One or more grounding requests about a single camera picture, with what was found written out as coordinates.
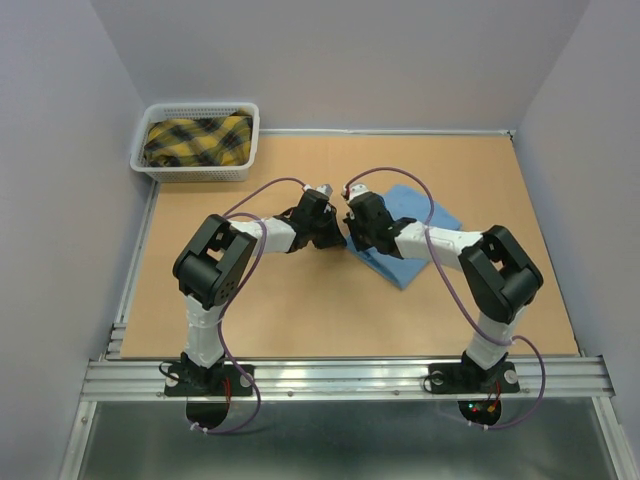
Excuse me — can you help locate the light blue long sleeve shirt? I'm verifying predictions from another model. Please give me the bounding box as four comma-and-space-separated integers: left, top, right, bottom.
346, 185, 462, 290

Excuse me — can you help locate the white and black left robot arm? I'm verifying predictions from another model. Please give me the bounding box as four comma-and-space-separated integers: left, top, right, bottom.
159, 184, 346, 397

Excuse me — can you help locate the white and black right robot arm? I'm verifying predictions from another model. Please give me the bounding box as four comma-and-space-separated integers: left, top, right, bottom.
343, 184, 544, 393

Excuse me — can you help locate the yellow plaid shirt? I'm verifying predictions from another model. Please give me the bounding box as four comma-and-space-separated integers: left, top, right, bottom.
143, 110, 253, 168

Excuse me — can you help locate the white plastic basket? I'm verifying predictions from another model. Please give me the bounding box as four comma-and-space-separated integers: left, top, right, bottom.
129, 101, 260, 182

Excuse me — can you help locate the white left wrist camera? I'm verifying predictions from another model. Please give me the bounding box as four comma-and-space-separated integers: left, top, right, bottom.
304, 184, 333, 198

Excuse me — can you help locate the aluminium mounting rail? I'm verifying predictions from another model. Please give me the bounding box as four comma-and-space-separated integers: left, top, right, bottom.
80, 356, 615, 402

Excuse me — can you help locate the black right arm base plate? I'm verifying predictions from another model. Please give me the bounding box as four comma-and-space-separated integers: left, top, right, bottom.
422, 358, 520, 427

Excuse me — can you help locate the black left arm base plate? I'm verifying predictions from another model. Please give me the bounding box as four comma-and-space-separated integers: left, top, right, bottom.
158, 361, 253, 430

